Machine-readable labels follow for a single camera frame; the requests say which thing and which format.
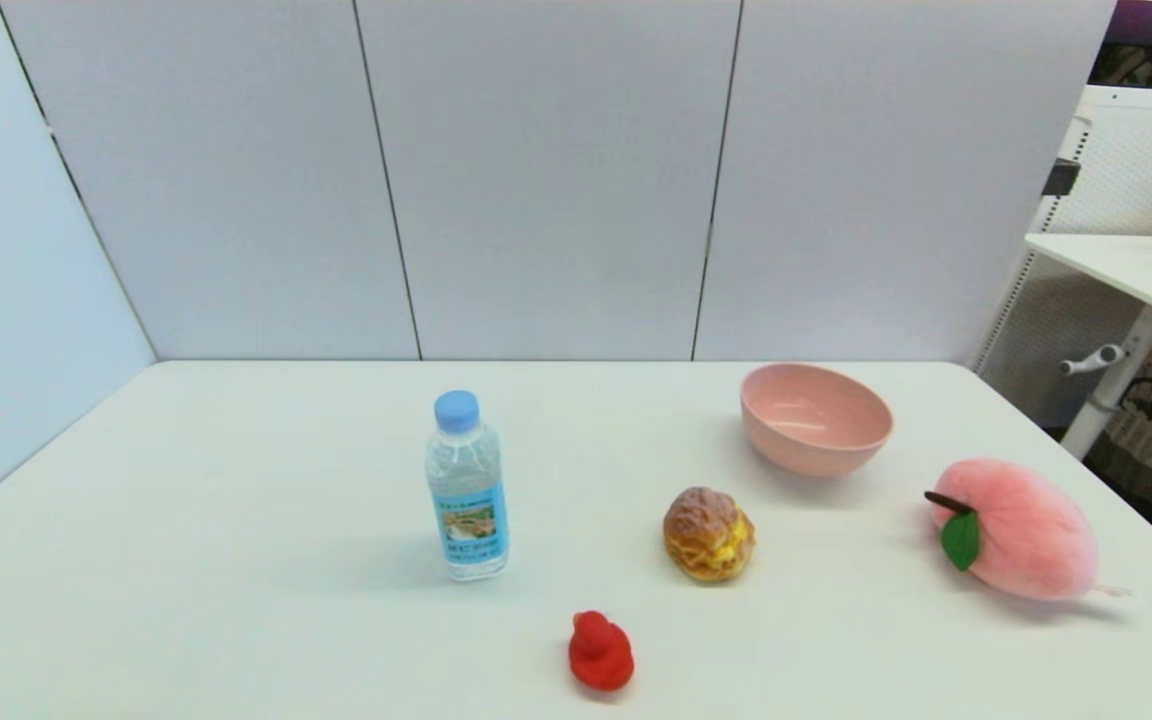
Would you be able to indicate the white side desk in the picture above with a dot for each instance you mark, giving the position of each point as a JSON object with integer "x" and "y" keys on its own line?
{"x": 1121, "y": 265}

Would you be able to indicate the white pegboard panel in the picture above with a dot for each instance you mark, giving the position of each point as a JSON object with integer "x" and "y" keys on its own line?
{"x": 1136, "y": 160}

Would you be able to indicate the toy cream puff bread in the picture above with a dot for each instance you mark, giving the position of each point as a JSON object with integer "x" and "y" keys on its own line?
{"x": 708, "y": 535}

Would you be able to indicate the pink plastic bowl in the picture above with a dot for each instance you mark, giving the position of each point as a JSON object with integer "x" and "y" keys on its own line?
{"x": 816, "y": 420}

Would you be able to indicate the pink plush peach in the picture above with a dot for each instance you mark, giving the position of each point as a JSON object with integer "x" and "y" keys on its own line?
{"x": 1026, "y": 530}

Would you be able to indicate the clear water bottle blue label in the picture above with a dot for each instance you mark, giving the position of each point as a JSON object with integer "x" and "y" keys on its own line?
{"x": 466, "y": 470}

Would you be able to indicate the red rubber duck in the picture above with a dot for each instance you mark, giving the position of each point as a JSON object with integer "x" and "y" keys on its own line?
{"x": 600, "y": 655}

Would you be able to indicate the black pegboard clip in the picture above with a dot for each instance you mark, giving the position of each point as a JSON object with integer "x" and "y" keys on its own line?
{"x": 1061, "y": 177}

